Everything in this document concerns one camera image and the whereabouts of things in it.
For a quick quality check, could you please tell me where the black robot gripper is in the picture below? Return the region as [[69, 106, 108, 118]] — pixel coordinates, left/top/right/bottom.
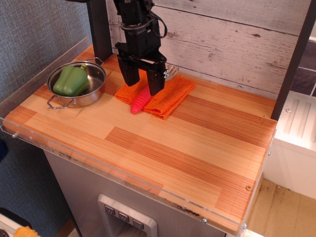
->
[[115, 23, 167, 96]]

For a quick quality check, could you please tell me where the red handled metal fork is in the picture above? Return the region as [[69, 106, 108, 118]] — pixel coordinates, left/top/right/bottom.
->
[[130, 63, 180, 115]]

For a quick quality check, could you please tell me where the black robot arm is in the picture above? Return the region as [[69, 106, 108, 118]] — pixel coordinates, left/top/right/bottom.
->
[[114, 0, 167, 96]]

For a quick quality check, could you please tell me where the folded orange cloth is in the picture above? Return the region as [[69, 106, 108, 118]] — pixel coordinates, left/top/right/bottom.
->
[[115, 70, 196, 119]]

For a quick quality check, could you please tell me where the small steel pot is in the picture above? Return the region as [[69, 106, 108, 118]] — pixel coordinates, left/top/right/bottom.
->
[[46, 58, 106, 110]]

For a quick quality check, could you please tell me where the green toy bell pepper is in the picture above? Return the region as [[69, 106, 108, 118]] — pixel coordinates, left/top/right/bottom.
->
[[53, 64, 89, 97]]

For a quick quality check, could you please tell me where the clear acrylic edge guard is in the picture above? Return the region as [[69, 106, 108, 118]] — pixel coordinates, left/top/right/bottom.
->
[[3, 114, 251, 236]]

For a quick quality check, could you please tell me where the grey toy fridge cabinet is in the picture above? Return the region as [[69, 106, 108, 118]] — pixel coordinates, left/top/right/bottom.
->
[[45, 152, 226, 237]]

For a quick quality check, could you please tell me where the white toy sink unit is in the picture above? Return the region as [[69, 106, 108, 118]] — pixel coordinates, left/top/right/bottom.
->
[[261, 36, 316, 200]]

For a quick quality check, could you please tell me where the yellow object bottom left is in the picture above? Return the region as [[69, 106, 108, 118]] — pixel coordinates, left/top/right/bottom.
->
[[13, 226, 39, 237]]

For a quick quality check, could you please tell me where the dark left shelf post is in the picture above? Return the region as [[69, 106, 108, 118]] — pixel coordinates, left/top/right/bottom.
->
[[72, 0, 113, 61]]

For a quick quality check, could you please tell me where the dark shelf post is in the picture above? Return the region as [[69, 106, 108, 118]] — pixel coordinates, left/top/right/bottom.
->
[[72, 0, 113, 61], [271, 0, 316, 120]]

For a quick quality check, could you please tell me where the dark right shelf post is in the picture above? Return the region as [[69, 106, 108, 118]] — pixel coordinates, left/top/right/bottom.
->
[[271, 0, 316, 120]]

